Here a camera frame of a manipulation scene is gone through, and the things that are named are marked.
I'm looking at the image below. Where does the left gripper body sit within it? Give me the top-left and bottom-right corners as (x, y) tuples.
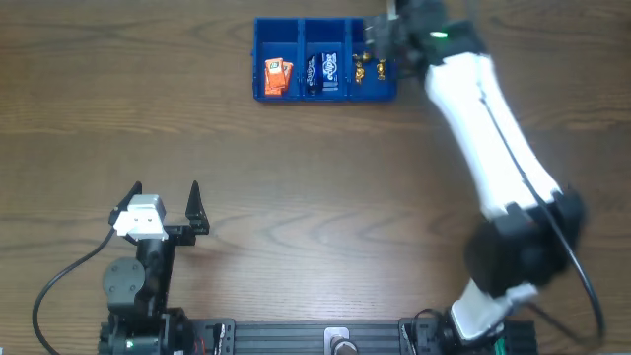
(162, 224), (199, 247)

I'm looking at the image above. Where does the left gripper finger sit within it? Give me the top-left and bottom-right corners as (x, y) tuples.
(107, 180), (144, 226)
(184, 179), (211, 236)

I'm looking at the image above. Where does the orange candy box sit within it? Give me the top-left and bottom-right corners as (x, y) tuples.
(263, 57), (288, 97)
(280, 60), (295, 95)

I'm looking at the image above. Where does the blue candy pack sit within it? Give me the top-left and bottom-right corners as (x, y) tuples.
(305, 54), (324, 95)
(319, 51), (342, 93)

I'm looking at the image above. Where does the blue tray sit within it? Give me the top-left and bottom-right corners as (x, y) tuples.
(251, 16), (399, 104)

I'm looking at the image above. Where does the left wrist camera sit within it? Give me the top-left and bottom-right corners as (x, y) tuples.
(112, 193), (169, 243)

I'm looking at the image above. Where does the black cable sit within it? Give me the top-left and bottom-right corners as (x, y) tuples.
(559, 236), (607, 346)
(31, 226), (117, 355)

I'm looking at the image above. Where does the mounting rail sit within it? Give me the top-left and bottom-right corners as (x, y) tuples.
(98, 318), (537, 355)

